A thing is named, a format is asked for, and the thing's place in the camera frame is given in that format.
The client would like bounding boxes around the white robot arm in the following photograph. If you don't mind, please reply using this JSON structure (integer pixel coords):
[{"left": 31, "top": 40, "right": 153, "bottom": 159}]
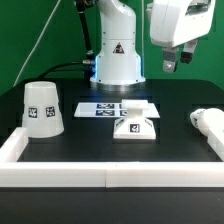
[{"left": 90, "top": 0, "right": 216, "bottom": 91}]

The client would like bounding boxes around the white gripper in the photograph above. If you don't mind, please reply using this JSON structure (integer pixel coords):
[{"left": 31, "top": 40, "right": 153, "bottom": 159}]
[{"left": 146, "top": 0, "right": 216, "bottom": 73}]

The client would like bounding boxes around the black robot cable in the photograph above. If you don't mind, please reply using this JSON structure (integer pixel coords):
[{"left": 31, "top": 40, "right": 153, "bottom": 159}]
[{"left": 37, "top": 0, "right": 98, "bottom": 81}]

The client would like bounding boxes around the white lamp bulb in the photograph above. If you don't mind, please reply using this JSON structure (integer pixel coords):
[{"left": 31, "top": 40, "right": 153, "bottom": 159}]
[{"left": 190, "top": 108, "right": 224, "bottom": 136}]

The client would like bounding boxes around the white lamp shade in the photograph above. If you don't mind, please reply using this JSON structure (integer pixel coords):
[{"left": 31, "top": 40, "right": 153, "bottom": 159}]
[{"left": 22, "top": 81, "right": 64, "bottom": 138}]

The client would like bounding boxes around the white U-shaped fence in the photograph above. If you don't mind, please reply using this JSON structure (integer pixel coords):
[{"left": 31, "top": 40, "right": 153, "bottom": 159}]
[{"left": 0, "top": 127, "right": 224, "bottom": 188}]

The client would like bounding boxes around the white lamp base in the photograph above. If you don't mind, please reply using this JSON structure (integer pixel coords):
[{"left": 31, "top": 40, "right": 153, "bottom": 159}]
[{"left": 113, "top": 99, "right": 156, "bottom": 140}]

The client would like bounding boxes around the white marker tag plate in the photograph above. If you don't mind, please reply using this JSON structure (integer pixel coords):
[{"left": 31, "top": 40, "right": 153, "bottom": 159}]
[{"left": 73, "top": 102, "right": 161, "bottom": 119}]

